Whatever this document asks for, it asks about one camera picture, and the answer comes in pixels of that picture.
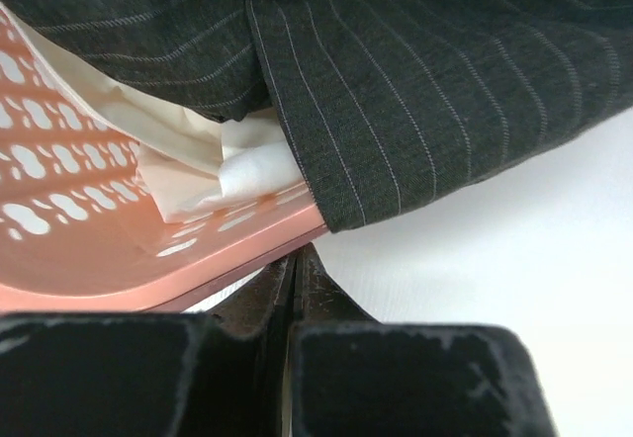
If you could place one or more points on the dark striped shirt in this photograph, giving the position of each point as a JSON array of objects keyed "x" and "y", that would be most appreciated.
[{"x": 388, "y": 105}]

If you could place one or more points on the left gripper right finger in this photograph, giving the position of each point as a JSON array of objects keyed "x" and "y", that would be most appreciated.
[{"x": 352, "y": 375}]

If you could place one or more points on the white shirt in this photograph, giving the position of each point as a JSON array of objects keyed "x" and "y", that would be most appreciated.
[{"x": 190, "y": 164}]

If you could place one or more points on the pink plastic basket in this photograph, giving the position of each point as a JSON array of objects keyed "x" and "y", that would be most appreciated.
[{"x": 79, "y": 232}]

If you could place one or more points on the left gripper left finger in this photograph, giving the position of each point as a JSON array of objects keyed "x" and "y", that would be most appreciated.
[{"x": 213, "y": 373}]

